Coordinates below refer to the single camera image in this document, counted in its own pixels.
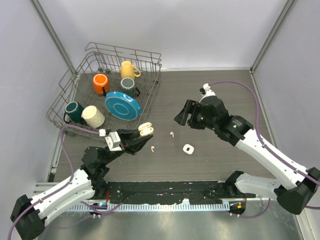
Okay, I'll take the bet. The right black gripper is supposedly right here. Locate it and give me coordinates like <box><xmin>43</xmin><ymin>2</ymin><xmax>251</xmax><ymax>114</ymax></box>
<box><xmin>174</xmin><ymin>99</ymin><xmax>218</xmax><ymax>132</ymax></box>

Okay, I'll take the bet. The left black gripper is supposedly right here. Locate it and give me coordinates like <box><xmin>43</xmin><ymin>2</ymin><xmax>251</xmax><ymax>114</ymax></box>
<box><xmin>101</xmin><ymin>128</ymin><xmax>152</xmax><ymax>166</ymax></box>

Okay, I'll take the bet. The beige earbud case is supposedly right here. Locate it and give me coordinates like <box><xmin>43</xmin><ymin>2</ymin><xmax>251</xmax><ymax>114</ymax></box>
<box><xmin>138</xmin><ymin>122</ymin><xmax>154</xmax><ymax>137</ymax></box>

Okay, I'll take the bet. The white earbud charging case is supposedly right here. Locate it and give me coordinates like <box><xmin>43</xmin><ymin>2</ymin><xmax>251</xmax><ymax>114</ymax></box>
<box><xmin>182</xmin><ymin>144</ymin><xmax>195</xmax><ymax>155</ymax></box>

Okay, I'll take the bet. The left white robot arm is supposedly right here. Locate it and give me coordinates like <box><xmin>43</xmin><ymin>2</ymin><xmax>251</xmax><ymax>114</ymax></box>
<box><xmin>7</xmin><ymin>122</ymin><xmax>154</xmax><ymax>240</ymax></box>

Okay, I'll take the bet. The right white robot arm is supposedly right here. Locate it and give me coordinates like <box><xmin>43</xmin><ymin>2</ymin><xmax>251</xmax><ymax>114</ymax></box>
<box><xmin>174</xmin><ymin>96</ymin><xmax>320</xmax><ymax>215</ymax></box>

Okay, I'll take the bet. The blue ceramic plate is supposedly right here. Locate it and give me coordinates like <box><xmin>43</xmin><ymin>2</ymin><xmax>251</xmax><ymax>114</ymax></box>
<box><xmin>104</xmin><ymin>91</ymin><xmax>142</xmax><ymax>121</ymax></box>

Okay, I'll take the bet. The cream textured cup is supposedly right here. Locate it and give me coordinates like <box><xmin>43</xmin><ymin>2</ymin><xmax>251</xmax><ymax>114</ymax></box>
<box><xmin>81</xmin><ymin>105</ymin><xmax>105</xmax><ymax>128</ymax></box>

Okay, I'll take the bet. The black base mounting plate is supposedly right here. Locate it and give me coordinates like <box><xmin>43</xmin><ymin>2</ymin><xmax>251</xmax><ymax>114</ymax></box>
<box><xmin>90</xmin><ymin>181</ymin><xmax>256</xmax><ymax>205</ymax></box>

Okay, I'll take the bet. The grey mug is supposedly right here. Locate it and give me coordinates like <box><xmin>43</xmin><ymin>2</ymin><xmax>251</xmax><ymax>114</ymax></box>
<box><xmin>119</xmin><ymin>77</ymin><xmax>141</xmax><ymax>98</ymax></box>

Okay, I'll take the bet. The dark green mug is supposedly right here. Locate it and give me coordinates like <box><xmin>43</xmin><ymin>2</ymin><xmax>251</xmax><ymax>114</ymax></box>
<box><xmin>63</xmin><ymin>101</ymin><xmax>85</xmax><ymax>124</ymax></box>

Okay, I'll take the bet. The orange mug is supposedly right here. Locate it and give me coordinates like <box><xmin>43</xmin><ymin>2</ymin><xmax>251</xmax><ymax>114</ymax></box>
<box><xmin>92</xmin><ymin>73</ymin><xmax>110</xmax><ymax>95</ymax></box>

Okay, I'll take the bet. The yellow mug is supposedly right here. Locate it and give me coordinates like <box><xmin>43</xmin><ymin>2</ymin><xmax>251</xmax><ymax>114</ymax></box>
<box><xmin>120</xmin><ymin>60</ymin><xmax>141</xmax><ymax>80</ymax></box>

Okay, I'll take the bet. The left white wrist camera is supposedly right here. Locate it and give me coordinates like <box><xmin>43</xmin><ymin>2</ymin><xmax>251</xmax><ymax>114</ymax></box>
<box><xmin>105</xmin><ymin>131</ymin><xmax>122</xmax><ymax>152</ymax></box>

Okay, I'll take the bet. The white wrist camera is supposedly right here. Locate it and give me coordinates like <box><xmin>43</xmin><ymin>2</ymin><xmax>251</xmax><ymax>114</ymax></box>
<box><xmin>199</xmin><ymin>83</ymin><xmax>216</xmax><ymax>102</ymax></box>
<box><xmin>105</xmin><ymin>131</ymin><xmax>122</xmax><ymax>152</ymax></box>

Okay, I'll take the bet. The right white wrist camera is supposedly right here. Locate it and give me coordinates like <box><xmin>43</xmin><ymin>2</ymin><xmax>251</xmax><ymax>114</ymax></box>
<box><xmin>199</xmin><ymin>83</ymin><xmax>216</xmax><ymax>102</ymax></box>

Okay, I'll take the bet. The grey wire dish rack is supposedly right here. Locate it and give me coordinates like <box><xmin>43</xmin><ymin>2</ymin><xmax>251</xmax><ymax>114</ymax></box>
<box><xmin>46</xmin><ymin>42</ymin><xmax>162</xmax><ymax>129</ymax></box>

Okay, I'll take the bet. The white slotted cable duct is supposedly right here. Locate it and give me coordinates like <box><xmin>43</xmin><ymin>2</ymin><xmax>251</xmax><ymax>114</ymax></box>
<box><xmin>69</xmin><ymin>202</ymin><xmax>230</xmax><ymax>213</ymax></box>

